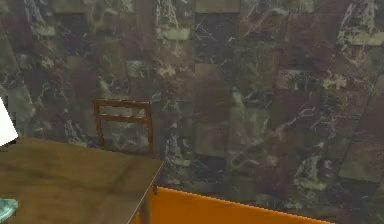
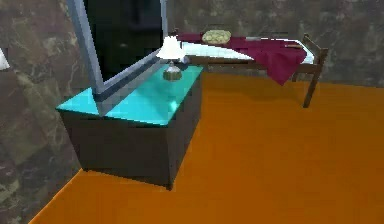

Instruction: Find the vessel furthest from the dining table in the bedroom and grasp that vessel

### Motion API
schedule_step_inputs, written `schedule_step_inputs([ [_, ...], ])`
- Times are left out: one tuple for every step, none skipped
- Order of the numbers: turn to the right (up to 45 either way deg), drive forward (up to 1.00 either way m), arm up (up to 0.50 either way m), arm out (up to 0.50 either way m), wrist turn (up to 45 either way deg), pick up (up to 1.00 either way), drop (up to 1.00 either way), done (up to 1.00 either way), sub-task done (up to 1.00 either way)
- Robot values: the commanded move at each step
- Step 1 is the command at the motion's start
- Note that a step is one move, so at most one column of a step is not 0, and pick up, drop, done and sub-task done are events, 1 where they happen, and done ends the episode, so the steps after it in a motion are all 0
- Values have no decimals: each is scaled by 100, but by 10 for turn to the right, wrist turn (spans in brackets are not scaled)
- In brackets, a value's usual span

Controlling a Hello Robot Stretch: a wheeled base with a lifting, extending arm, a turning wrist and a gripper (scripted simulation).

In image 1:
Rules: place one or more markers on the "pale green glass vessel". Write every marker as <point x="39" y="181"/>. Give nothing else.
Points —
<point x="6" y="208"/>

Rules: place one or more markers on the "white lamp shade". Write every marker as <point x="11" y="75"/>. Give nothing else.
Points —
<point x="6" y="126"/>

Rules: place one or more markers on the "brown wooden table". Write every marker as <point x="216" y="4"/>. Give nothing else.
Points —
<point x="73" y="180"/>

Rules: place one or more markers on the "brown wooden chair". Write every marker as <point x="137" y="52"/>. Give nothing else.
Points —
<point x="123" y="118"/>

